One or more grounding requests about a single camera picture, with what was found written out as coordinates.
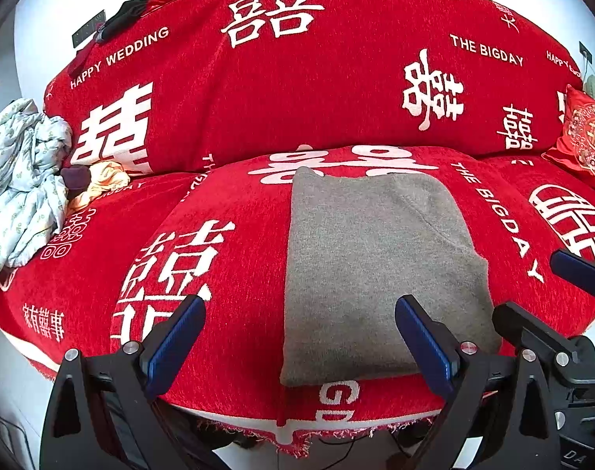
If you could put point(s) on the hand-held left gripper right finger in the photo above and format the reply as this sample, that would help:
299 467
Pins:
427 347

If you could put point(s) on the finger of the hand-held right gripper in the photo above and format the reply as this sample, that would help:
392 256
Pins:
581 271
532 333

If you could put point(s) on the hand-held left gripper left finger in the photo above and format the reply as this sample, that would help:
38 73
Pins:
172 347

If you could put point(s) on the grey knit sweater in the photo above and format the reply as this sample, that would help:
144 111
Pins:
370 264

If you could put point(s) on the dark purple cloth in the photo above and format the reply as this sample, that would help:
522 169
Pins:
76 177

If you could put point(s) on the white patterned cloth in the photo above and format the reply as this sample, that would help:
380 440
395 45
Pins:
18 181

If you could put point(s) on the red printed sofa cover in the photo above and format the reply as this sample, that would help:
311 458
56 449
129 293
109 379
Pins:
302 98

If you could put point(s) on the black cloth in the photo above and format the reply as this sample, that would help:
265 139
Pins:
126 17

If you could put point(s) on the dark wall switch panel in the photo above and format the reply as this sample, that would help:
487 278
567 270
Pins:
87 29

